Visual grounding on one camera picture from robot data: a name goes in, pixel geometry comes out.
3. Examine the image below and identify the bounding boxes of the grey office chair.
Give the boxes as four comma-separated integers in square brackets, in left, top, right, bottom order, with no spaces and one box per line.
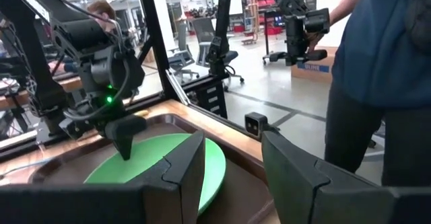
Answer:
[167,22,200,83]
[191,17,245,87]

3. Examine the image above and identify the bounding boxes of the green plate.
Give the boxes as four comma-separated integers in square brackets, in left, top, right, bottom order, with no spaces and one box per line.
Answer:
[84,133,227,215]

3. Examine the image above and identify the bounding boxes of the red storage rack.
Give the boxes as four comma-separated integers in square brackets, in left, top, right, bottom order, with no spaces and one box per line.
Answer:
[240,0,287,46]

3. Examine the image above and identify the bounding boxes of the person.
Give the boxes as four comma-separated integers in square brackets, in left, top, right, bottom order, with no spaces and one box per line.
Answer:
[86,0,117,33]
[304,0,431,188]

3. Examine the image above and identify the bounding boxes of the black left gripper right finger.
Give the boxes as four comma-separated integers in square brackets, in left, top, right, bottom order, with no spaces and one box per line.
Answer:
[262,131,431,224]

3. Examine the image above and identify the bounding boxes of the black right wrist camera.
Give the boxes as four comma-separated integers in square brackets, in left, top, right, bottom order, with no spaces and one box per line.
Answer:
[59,116,89,141]

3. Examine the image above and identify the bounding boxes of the dark brown serving tray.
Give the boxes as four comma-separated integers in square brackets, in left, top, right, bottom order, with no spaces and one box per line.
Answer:
[28,112,275,224]

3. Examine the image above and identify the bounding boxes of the small black table camera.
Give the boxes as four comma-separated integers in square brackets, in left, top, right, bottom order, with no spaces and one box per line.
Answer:
[244,112,280,141]

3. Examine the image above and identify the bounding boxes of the person's forearm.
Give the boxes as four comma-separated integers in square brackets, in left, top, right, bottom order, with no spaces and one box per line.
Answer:
[328,0,358,26]

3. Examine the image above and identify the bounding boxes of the black drawer cabinet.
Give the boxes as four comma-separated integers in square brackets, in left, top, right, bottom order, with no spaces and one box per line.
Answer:
[194,81,229,120]

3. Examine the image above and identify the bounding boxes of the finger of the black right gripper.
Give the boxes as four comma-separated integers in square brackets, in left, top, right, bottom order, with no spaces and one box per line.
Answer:
[104,114,147,161]

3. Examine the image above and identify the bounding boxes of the cardboard box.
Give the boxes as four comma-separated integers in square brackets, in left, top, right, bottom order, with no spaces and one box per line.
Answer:
[291,45,337,83]

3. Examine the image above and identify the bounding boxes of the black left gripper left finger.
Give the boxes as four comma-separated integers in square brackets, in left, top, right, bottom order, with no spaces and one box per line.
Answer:
[0,131,206,224]

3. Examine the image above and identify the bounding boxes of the person's hand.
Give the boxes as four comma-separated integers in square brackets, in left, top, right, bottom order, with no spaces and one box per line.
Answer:
[305,30,326,53]

